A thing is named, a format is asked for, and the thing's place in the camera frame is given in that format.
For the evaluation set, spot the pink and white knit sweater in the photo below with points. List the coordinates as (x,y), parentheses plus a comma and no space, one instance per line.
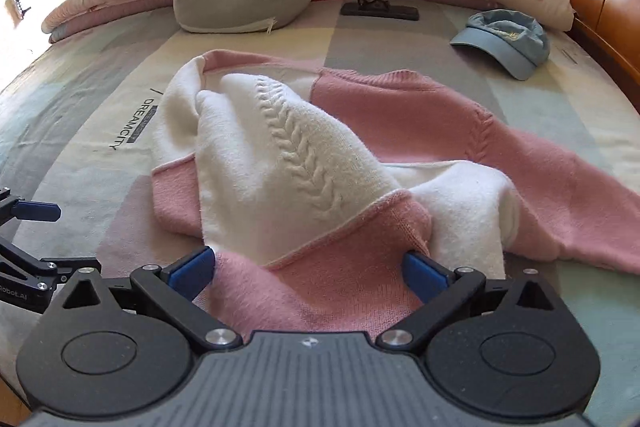
(400,137)

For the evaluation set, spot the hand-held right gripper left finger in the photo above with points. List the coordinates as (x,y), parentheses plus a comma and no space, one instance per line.
(192,273)

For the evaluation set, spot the black flat bar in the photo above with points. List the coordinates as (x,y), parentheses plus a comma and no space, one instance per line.
(395,12)

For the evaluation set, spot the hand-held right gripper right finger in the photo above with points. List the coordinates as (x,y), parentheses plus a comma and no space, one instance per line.
(422,274)

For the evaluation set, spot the blue cap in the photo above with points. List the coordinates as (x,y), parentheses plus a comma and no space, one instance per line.
(505,42)

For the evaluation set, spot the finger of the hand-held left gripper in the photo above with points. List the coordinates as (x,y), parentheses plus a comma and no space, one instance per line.
(37,212)
(25,272)

